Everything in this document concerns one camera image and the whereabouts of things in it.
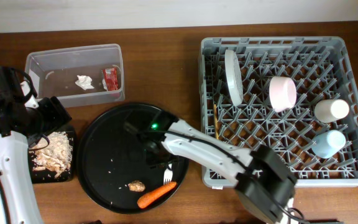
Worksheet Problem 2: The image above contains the blue plastic cup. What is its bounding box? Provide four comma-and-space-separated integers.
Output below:
311, 130, 346, 159

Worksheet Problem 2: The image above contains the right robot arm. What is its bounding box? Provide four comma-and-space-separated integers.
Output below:
137, 111, 306, 223

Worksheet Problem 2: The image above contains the orange carrot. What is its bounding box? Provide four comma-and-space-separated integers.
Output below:
137, 182, 177, 208

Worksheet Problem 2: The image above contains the black rectangular tray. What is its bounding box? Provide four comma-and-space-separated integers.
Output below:
28, 124, 76, 184

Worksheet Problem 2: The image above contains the round black serving tray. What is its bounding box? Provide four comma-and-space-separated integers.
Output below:
76, 103, 175, 214

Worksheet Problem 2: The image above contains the rice and shells pile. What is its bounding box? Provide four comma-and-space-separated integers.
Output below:
29, 131, 74, 180

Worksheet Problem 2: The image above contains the brown walnut shell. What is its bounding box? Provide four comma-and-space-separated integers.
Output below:
127, 180, 145, 192

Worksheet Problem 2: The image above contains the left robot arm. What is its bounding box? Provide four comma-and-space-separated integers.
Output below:
0, 66, 71, 223

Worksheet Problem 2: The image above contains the clear plastic bin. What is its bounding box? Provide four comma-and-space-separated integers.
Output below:
25, 44, 125, 108

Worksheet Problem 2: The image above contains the grey plate with rice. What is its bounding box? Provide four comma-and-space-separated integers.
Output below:
224, 50, 243, 106

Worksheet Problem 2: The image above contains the small white cup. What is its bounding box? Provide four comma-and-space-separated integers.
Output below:
314, 99, 350, 123

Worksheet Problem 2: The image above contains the pink shallow bowl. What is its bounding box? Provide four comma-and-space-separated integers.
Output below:
269, 77, 297, 113

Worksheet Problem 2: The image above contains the red snack wrapper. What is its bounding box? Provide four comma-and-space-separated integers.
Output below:
101, 67, 119, 91

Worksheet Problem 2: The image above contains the white plastic fork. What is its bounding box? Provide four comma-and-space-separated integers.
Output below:
163, 164, 173, 185

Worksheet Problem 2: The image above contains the white tissue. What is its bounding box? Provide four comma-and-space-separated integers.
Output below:
75, 75, 94, 90

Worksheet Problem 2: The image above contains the grey dishwasher rack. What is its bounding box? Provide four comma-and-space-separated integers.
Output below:
198, 37, 358, 187

